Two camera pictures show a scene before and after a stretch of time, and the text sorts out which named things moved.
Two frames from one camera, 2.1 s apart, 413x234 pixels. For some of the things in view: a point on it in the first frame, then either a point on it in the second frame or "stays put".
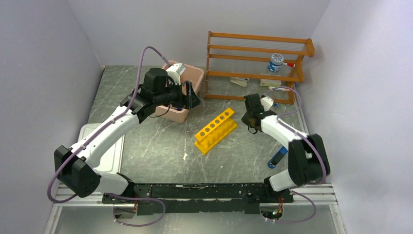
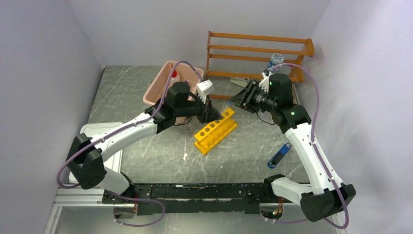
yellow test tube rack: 215,131 stays put
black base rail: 198,198 stays put
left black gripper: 188,101 -> 211,114
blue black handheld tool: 277,157 stays put
